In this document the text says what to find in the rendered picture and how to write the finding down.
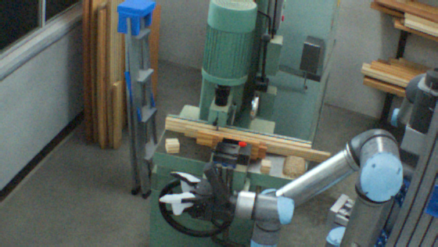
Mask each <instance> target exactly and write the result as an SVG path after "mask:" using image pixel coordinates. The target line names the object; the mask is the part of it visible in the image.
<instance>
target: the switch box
mask: <svg viewBox="0 0 438 247"><path fill-rule="evenodd" d="M284 4H285V1H284V0H278V2H277V7H278V8H277V12H276V18H275V29H276V30H279V28H280V26H281V22H282V12H283V11H282V10H283V6H284ZM274 11H275V0H269V3H268V8H267V14H268V15H269V16H270V17H271V29H272V27H273V15H274ZM268 24H269V18H268V17H267V20H266V24H265V27H266V28H268Z"/></svg>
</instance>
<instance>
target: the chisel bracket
mask: <svg viewBox="0 0 438 247"><path fill-rule="evenodd" d="M214 99H215V97H214ZM232 99H233V96H230V95H229V96H228V104H227V105H226V106H216V105H215V104H214V100H213V102H212V104H211V107H210V111H209V117H208V124H211V125H213V124H212V123H213V122H214V121H215V119H216V117H218V121H217V126H219V127H225V126H226V123H227V122H228V117H229V114H230V112H231V104H232Z"/></svg>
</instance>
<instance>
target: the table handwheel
mask: <svg viewBox="0 0 438 247"><path fill-rule="evenodd" d="M179 185H181V179H179V178H175V179H173V180H172V181H170V182H169V183H167V184H166V185H165V186H164V187H163V188H162V189H161V193H160V196H159V201H158V204H159V209H160V213H161V215H162V216H163V218H164V219H165V221H166V222H167V223H168V224H169V225H171V226H172V227H173V228H174V229H175V230H177V231H179V232H181V233H182V234H186V235H188V236H190V237H194V238H209V237H213V236H216V235H218V234H220V233H224V232H225V231H226V230H227V229H228V228H229V227H230V226H231V224H232V222H229V221H224V223H223V224H222V225H220V224H219V223H218V222H217V221H216V220H214V219H213V218H210V222H211V223H212V224H214V225H216V226H217V228H214V229H213V230H210V231H194V230H191V229H188V228H186V227H183V226H181V225H180V224H179V223H178V222H177V221H176V220H175V219H174V218H173V217H171V215H172V214H174V211H173V210H168V211H167V206H166V203H165V202H160V199H161V198H162V197H164V196H165V195H166V194H167V193H168V192H169V191H170V190H172V189H173V188H176V187H177V186H179ZM184 212H188V214H189V215H190V216H192V206H190V207H188V208H184V209H183V210H182V213H184Z"/></svg>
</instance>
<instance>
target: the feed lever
mask: <svg viewBox="0 0 438 247"><path fill-rule="evenodd" d="M261 39H262V41H263V42H264V51H263V59H262V67H261V76H257V81H256V86H255V89H256V91H264V92H267V90H268V81H269V79H268V78H266V77H264V72H265V65H266V58H267V45H268V42H269V41H271V36H270V35H269V34H264V35H263V36H262V38H261Z"/></svg>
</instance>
